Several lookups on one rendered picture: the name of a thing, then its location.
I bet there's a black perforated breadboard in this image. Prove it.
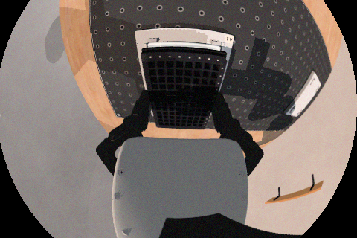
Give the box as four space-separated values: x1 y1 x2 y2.
89 0 332 131

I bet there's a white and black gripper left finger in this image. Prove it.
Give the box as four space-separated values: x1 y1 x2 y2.
96 90 152 176

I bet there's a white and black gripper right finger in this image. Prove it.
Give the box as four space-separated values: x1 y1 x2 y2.
212 92 264 176

